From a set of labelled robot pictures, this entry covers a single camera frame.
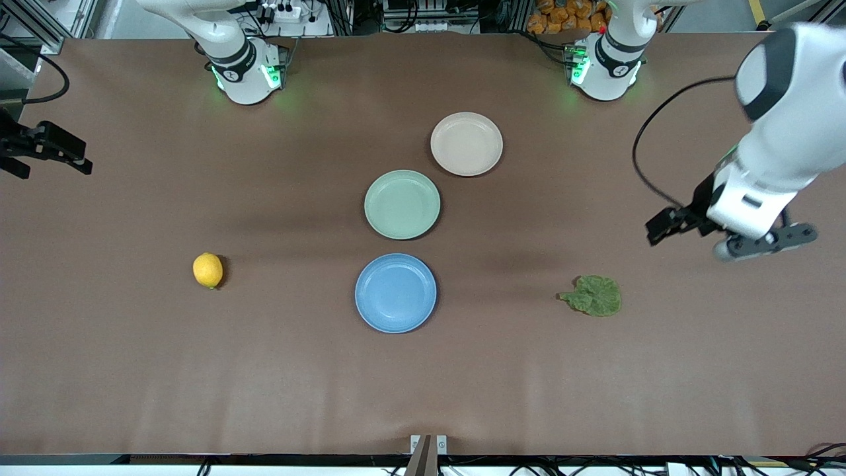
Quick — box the aluminium frame profile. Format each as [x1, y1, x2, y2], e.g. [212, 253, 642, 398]
[30, 0, 101, 56]

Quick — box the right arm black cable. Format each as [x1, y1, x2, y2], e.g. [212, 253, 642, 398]
[0, 32, 71, 105]

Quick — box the bag of orange items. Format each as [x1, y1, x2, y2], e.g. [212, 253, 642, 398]
[526, 0, 613, 36]

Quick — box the pale green plate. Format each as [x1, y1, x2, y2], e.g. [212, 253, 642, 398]
[364, 169, 442, 241]

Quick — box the white power strip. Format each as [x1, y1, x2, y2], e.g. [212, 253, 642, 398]
[254, 0, 309, 24]

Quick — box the metal table edge bracket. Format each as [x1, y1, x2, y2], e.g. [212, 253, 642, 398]
[404, 434, 448, 476]

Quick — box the blue plate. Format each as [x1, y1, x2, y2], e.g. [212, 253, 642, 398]
[354, 253, 438, 334]

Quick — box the green lettuce leaf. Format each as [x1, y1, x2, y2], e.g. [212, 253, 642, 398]
[557, 274, 623, 318]

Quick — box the yellow lemon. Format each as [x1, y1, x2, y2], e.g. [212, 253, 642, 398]
[192, 252, 224, 290]

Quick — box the beige plate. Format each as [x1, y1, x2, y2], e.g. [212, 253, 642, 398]
[430, 112, 504, 177]

